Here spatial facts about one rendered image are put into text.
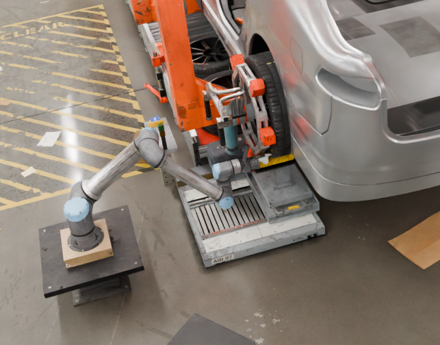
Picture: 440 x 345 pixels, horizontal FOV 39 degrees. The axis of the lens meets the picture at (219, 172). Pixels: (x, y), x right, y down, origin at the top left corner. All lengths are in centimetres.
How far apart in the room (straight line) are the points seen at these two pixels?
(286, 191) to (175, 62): 113
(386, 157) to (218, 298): 146
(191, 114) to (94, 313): 147
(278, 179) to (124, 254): 116
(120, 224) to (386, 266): 171
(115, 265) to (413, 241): 190
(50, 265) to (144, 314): 64
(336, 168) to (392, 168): 27
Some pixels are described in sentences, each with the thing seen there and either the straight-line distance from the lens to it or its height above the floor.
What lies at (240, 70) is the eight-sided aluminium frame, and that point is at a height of 112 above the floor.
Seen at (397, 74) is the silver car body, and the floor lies 98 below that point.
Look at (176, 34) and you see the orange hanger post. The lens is 408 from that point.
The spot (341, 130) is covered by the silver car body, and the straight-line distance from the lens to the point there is 301.
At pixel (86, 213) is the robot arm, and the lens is 381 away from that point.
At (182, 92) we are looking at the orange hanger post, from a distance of 427.
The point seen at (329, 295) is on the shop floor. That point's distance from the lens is 392.
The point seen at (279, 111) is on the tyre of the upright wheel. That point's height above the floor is 99.
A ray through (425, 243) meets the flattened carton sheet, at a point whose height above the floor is 1.
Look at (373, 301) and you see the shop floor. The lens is 390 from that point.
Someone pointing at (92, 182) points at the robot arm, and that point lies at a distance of 389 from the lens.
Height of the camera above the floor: 298
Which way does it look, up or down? 38 degrees down
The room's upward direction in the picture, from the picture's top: 8 degrees counter-clockwise
